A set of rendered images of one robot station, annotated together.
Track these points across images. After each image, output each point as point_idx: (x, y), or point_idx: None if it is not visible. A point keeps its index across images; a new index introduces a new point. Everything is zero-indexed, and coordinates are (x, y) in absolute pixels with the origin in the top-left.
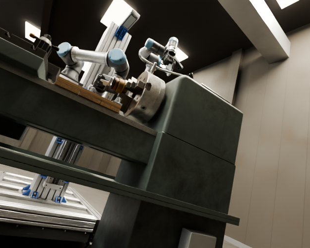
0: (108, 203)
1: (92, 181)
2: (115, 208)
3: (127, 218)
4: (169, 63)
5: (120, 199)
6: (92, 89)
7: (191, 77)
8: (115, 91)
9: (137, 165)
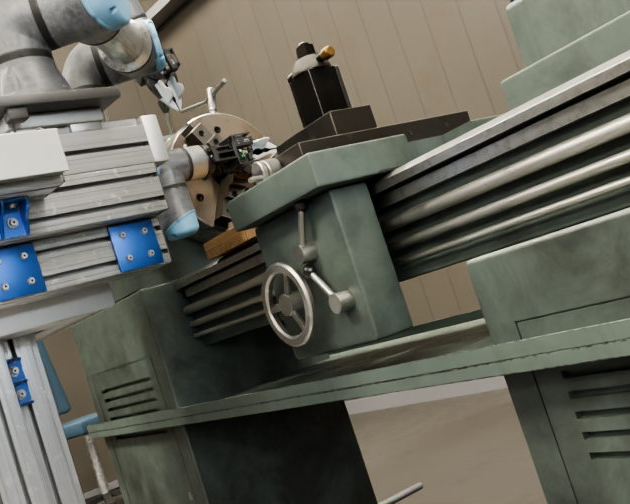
0: (214, 465)
1: (410, 334)
2: (265, 439)
3: (321, 413)
4: (173, 77)
5: (264, 415)
6: (181, 164)
7: (168, 109)
8: (221, 171)
9: (266, 331)
